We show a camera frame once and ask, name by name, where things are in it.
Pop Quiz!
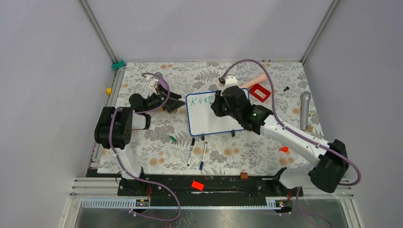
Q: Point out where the blue whiteboard marker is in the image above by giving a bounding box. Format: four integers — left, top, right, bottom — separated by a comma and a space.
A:
199, 142, 208, 171

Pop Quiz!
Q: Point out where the brown small block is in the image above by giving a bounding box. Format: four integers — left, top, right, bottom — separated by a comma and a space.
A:
240, 172, 249, 180

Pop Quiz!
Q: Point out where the floral patterned table mat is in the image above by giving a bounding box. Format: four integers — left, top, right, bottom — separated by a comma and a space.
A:
116, 62, 310, 176

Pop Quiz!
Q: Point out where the purple glitter microphone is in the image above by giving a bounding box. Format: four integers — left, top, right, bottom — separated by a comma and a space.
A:
155, 72, 169, 90

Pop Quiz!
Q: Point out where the pink microphone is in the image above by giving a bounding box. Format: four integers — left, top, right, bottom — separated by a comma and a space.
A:
239, 73, 268, 89

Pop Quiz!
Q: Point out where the black whiteboard marker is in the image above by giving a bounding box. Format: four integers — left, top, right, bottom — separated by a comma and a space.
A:
187, 138, 195, 166

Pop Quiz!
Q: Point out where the red triangular block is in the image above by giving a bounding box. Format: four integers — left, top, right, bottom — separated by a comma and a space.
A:
279, 146, 289, 153

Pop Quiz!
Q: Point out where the teal corner clamp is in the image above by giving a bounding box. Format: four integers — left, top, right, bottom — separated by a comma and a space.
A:
112, 60, 126, 70

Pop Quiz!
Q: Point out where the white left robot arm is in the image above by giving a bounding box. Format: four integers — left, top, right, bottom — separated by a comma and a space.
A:
94, 86, 186, 195

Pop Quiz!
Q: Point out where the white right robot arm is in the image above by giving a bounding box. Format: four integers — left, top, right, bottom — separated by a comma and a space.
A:
211, 86, 350, 196

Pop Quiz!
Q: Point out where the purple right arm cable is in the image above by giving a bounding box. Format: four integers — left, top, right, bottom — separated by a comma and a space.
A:
218, 59, 362, 228

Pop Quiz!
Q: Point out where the silver microphone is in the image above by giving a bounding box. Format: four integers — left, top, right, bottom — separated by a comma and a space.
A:
300, 91, 311, 131

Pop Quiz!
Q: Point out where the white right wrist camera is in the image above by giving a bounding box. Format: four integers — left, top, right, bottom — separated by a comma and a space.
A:
221, 75, 238, 96

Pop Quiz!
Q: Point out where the blue framed whiteboard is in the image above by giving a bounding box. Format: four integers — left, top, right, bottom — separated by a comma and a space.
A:
185, 91, 243, 136

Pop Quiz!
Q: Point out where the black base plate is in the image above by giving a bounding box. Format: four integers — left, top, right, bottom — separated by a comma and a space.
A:
115, 173, 304, 207

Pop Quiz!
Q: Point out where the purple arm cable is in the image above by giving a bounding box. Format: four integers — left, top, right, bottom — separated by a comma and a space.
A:
108, 72, 182, 222
218, 59, 362, 228

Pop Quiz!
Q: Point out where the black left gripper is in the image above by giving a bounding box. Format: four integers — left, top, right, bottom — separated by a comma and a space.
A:
143, 84, 185, 113

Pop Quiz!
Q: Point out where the green marker cap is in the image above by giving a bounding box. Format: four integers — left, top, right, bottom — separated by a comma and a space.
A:
169, 136, 177, 143

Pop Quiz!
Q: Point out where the red flat card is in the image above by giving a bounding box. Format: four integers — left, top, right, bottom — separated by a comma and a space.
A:
191, 180, 204, 191

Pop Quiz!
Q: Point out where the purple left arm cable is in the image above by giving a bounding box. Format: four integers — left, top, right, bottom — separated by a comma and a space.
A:
108, 72, 182, 222

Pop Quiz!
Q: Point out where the red rectangular frame block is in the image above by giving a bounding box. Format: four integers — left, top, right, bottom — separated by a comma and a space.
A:
249, 84, 271, 103

